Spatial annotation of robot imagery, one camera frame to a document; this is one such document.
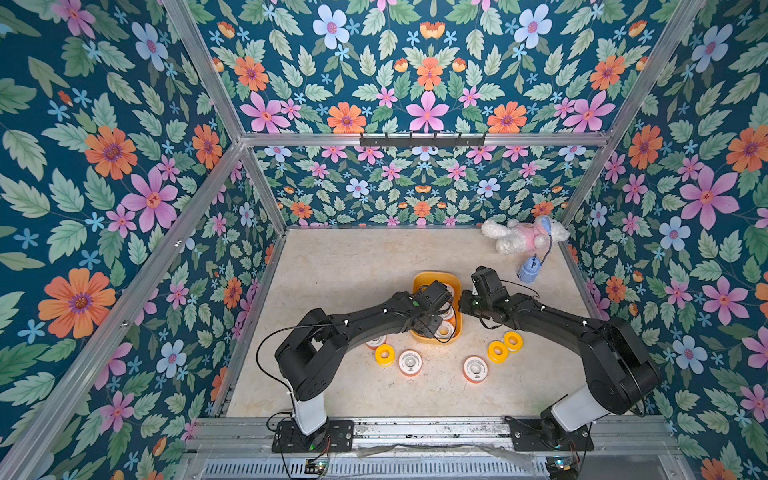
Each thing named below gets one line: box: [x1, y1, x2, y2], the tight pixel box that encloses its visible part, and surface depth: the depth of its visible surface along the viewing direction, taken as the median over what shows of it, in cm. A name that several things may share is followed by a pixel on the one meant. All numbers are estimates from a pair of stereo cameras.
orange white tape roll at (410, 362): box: [398, 349, 423, 377], surface depth 86 cm
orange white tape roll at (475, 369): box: [462, 355, 489, 384], surface depth 85 cm
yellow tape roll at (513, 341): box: [503, 331, 525, 354], surface depth 90 cm
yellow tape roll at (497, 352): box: [487, 340, 509, 365], surface depth 88 cm
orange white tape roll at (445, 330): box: [434, 320, 455, 339], surface depth 92 cm
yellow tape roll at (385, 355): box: [375, 343, 396, 368], surface depth 88 cm
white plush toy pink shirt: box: [481, 216, 570, 255], surface depth 110 cm
